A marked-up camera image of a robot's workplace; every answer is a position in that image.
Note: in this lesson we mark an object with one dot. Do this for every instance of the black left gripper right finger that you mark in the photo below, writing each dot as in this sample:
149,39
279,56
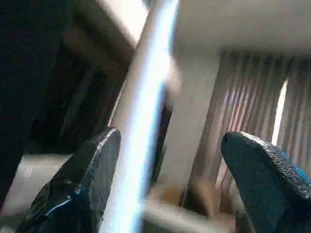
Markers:
272,179

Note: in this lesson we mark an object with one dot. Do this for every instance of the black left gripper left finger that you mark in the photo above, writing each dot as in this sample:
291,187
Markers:
73,194

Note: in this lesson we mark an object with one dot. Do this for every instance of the grey curtain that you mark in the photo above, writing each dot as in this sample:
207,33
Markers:
248,116

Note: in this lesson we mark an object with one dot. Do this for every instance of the white plastic table leg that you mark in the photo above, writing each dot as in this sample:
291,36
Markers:
141,107

